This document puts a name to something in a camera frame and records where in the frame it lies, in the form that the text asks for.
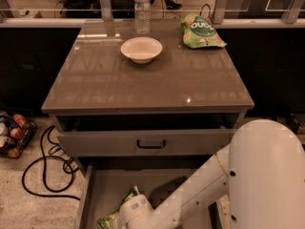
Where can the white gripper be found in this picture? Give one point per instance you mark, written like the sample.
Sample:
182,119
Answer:
130,214

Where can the green Kettle chip bag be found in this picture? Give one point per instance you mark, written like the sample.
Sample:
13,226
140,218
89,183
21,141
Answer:
107,221

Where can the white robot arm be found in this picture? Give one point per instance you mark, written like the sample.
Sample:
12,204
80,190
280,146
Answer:
262,171

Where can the grey open middle drawer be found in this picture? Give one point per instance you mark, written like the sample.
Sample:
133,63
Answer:
105,188

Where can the grey top drawer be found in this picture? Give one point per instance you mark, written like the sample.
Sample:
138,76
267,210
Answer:
123,143

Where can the grey cabinet with counter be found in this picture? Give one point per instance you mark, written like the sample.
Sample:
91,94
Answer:
98,89

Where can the green snack bag on counter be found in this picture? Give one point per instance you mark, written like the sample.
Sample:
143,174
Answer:
199,32

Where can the orange snack packet in basket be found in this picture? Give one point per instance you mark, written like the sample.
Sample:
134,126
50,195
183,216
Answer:
21,121

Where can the white ceramic bowl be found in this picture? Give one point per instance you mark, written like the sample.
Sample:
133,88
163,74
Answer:
141,50

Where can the clear plastic water bottle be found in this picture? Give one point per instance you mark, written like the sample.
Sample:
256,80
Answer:
142,17

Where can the black drawer handle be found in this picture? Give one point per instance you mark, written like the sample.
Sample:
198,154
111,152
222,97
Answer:
151,146

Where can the black wire basket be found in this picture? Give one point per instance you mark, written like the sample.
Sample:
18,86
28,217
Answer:
13,138

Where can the metal post left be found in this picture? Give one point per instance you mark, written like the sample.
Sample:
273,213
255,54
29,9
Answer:
106,9

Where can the metal post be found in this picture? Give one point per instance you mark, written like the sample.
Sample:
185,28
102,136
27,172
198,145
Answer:
106,9
219,11

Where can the metal post right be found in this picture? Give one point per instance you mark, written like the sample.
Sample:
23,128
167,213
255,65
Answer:
219,11

